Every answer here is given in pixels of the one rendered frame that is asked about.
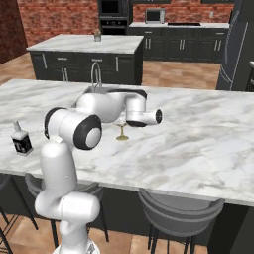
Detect golden stemmed candle holder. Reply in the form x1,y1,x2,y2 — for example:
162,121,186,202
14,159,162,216
114,120,130,142

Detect dark dining counter base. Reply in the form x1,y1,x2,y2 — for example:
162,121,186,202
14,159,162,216
0,172,254,254

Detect dark square liquor bottle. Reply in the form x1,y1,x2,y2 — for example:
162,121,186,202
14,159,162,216
10,120,35,158

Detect silver arched sink tap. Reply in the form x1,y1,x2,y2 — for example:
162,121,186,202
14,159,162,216
90,62,104,94

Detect dark kitchen island cupboards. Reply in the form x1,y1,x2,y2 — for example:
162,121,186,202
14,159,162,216
26,33,145,86

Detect small potted plant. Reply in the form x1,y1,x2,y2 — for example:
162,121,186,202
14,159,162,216
93,28,103,43

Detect dark cupboard run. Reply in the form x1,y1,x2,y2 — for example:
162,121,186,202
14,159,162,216
128,21,231,64

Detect black built-in oven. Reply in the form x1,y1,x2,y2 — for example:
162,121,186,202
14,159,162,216
97,0,130,36

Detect silver microwave oven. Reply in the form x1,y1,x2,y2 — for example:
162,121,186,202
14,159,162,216
144,7,167,25

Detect black hob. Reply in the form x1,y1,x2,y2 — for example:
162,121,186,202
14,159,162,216
167,22,202,27

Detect dark grey fridge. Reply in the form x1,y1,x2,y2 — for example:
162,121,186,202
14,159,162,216
215,0,254,93

